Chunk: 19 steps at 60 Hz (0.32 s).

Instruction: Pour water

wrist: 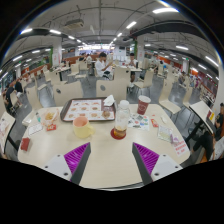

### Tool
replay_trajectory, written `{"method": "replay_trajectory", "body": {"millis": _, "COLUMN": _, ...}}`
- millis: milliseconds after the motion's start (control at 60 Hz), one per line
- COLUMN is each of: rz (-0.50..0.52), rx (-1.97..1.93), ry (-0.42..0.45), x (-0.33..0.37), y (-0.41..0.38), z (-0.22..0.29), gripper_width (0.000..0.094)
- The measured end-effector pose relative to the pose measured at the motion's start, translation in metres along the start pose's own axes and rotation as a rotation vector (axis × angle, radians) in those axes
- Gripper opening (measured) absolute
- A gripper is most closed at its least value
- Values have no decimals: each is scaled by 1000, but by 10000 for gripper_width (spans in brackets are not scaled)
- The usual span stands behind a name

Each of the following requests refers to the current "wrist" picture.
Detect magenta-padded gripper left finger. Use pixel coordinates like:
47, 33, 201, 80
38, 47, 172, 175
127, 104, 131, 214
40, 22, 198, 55
42, 141, 92, 186

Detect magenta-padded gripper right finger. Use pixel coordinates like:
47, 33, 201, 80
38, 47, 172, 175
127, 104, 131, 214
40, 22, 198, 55
131, 141, 184, 186

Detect clear plastic bottle white cap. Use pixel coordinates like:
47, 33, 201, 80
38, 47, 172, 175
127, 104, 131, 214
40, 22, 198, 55
113, 99, 132, 139

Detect white leaflet with red print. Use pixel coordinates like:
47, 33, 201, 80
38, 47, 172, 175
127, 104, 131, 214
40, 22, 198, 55
171, 134, 191, 158

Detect clear plastic packet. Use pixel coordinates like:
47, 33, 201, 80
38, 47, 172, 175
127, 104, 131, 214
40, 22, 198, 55
157, 124, 174, 143

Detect red sauce packet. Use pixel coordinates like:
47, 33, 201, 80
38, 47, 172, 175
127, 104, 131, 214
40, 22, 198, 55
46, 123, 58, 132
150, 118, 160, 129

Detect plastic bag with fried food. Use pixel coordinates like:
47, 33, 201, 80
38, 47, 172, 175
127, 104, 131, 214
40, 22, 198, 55
39, 108, 60, 127

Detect colourful printed flyer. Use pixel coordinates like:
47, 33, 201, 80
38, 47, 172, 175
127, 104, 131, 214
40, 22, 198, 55
127, 113, 151, 132

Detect dark brown food tray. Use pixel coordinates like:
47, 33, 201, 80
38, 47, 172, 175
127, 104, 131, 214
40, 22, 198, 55
59, 97, 118, 123

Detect beige table with black legs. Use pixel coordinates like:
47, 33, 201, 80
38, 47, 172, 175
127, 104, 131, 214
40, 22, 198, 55
0, 111, 21, 159
184, 99, 216, 146

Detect person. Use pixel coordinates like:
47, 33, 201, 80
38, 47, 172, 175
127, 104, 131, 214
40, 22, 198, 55
94, 51, 114, 80
128, 52, 138, 83
13, 79, 25, 98
3, 84, 16, 111
193, 102, 224, 162

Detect red paper cup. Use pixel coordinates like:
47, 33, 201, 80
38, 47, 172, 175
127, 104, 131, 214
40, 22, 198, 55
136, 95, 152, 116

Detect beige wooden chair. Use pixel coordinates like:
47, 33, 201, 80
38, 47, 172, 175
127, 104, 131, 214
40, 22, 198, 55
52, 80, 84, 108
95, 78, 129, 105

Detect crumpled white napkin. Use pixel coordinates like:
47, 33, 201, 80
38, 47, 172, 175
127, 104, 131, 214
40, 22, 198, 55
103, 94, 116, 107

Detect group of beige chairs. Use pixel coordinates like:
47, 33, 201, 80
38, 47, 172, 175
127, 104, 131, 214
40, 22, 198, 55
0, 59, 208, 116

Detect ceiling air conditioner unit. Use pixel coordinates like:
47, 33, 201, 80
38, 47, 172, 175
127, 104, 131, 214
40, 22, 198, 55
64, 18, 85, 29

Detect ceiling strip lights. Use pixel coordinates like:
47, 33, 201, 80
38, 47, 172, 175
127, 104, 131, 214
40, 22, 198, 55
0, 6, 221, 81

